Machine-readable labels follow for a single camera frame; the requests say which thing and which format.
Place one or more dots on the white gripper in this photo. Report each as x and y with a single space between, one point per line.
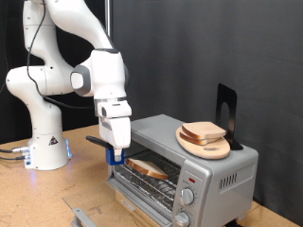
118 132

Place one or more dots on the metal spatula with blue block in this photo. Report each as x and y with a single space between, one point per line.
109 156

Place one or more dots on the silver oven knob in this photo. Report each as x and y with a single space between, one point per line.
187 196
182 219

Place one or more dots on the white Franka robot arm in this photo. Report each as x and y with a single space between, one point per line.
41 82

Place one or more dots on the silver toaster oven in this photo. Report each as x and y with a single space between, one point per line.
157 129

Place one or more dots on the red oven indicator light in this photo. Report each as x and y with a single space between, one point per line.
192 180

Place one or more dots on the black curtain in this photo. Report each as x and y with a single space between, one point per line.
79 121

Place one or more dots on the oval wooden cutting board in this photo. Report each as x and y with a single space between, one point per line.
202 152

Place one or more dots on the black metal bookend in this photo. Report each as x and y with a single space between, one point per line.
232 104

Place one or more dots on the dark grey backdrop panel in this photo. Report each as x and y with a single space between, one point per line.
205 47

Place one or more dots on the vertical metal pole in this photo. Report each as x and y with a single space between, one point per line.
108 15

